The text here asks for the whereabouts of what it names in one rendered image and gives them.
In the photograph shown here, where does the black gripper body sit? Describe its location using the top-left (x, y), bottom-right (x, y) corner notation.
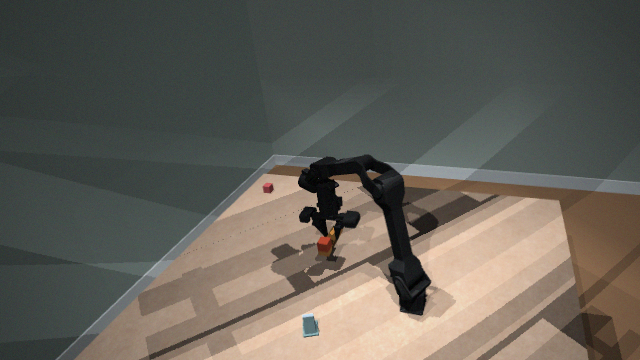
top-left (299, 196), bottom-right (361, 229)

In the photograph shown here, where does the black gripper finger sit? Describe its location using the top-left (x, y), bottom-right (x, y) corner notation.
top-left (312, 219), bottom-right (328, 237)
top-left (334, 224), bottom-right (344, 240)

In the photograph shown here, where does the orange bar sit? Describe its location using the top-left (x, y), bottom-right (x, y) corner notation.
top-left (317, 226), bottom-right (338, 256)

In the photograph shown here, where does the small red cube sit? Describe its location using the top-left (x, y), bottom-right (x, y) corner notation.
top-left (262, 183), bottom-right (274, 193)

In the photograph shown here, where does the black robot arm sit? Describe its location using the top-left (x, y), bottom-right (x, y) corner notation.
top-left (298, 154), bottom-right (432, 316)

